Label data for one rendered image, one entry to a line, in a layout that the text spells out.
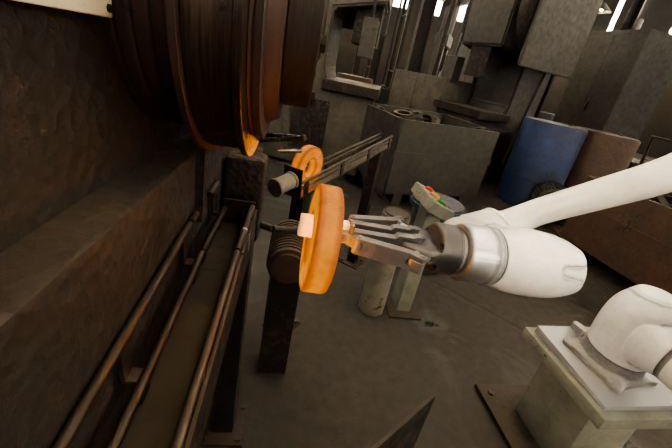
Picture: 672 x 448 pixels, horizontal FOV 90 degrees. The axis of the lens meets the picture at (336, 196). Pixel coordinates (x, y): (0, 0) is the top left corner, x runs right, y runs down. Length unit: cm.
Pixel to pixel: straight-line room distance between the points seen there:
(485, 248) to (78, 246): 47
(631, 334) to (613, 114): 426
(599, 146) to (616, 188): 341
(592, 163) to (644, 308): 306
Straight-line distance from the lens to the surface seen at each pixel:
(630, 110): 549
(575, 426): 140
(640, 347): 125
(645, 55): 540
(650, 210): 285
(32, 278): 35
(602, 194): 78
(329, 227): 41
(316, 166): 119
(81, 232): 40
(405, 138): 274
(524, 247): 56
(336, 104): 328
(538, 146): 387
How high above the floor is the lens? 106
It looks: 22 degrees down
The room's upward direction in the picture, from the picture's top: 11 degrees clockwise
